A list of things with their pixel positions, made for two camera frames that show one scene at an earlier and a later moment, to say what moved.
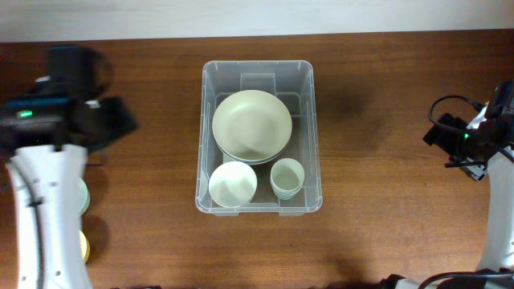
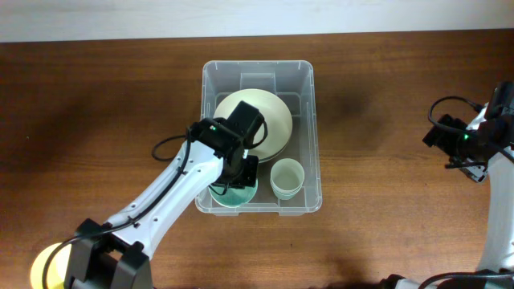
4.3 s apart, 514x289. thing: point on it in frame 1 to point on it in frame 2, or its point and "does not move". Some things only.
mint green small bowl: x=83 y=197 to x=236 y=197
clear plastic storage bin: x=258 y=148 does not move
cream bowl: x=252 y=124 does not move
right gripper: x=440 y=138 does not move
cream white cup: x=287 y=174 does not move
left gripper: x=116 y=111 to x=250 y=179
